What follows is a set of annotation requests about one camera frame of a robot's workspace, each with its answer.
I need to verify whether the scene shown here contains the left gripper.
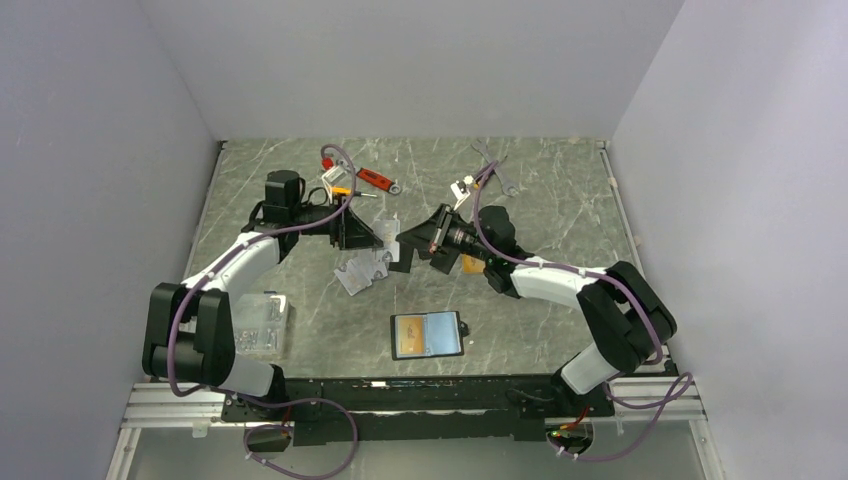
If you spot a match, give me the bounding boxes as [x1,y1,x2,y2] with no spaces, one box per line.
[291,193,383,251]

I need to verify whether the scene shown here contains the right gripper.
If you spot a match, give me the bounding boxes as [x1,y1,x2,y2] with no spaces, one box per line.
[395,205,494,264]

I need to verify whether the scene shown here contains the orange VIP credit card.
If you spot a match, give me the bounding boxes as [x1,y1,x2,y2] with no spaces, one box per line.
[395,316,425,356]

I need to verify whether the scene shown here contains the black leather card holder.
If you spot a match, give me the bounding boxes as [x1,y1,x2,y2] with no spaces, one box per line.
[389,311,470,361]

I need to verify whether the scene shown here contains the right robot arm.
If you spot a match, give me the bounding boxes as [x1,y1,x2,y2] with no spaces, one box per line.
[396,204,677,415]

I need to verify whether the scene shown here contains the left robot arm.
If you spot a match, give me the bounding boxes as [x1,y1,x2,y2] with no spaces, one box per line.
[141,170,383,420]

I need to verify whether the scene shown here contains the loose black card left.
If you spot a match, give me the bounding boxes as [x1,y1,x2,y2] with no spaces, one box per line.
[388,245,414,273]

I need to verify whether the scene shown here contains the silver open-end wrench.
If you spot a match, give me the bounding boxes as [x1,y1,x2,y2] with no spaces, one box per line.
[471,139,519,197]

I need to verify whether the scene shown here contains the clear plastic screw box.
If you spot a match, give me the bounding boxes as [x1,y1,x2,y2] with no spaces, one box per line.
[232,292,290,360]

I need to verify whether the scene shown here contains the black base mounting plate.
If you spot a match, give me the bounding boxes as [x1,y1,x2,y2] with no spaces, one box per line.
[221,374,614,446]

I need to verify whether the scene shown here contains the yellow handled screwdriver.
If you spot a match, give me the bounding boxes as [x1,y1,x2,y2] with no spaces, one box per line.
[330,186,377,198]

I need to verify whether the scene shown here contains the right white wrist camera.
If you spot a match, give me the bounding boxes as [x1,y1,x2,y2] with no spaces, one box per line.
[450,175,476,210]

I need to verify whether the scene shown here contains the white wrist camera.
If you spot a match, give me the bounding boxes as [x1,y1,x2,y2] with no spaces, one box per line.
[321,157,348,187]
[450,175,476,210]

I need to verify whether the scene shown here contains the red handled adjustable wrench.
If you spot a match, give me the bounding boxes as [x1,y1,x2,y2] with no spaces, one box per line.
[324,159,402,195]

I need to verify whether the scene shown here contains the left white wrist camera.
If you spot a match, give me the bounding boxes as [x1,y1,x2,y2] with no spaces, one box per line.
[321,157,348,187]

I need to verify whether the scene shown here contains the aluminium frame rail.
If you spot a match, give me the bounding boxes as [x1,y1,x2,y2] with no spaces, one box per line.
[106,375,726,479]

